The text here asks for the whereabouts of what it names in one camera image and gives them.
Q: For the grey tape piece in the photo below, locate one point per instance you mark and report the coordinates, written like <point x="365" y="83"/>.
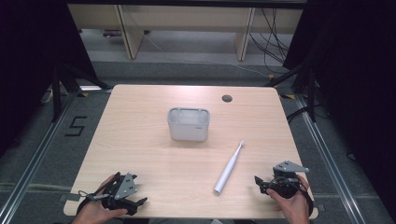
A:
<point x="320" y="207"/>
<point x="70" y="197"/>

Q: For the yellow black tape piece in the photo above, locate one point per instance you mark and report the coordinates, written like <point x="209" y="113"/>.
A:
<point x="82" y="94"/>
<point x="288" y="96"/>

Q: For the white electric toothbrush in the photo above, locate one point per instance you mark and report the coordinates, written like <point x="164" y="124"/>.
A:
<point x="229" y="169"/>

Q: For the person's right hand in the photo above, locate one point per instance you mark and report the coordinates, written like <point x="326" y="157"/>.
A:
<point x="294" y="208"/>

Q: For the beige wooden desk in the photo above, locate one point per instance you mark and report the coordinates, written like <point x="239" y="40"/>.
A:
<point x="186" y="18"/>

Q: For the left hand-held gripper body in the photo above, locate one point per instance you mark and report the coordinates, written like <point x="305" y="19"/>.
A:
<point x="124" y="186"/>

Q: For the silver metal floor rail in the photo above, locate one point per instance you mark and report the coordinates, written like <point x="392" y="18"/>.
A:
<point x="330" y="168"/>
<point x="34" y="161"/>

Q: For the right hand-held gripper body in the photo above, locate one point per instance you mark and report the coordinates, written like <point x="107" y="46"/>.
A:
<point x="285" y="180"/>

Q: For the white plastic holder box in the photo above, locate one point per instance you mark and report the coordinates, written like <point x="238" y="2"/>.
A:
<point x="188" y="130"/>

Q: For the black metal stand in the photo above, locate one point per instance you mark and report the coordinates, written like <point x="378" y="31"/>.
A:
<point x="57" y="93"/>
<point x="308" y="90"/>

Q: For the black curtain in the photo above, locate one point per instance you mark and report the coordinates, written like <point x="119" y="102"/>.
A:
<point x="355" y="93"/>
<point x="34" y="62"/>

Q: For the person's left hand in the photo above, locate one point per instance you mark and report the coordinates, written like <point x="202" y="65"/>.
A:
<point x="93" y="211"/>

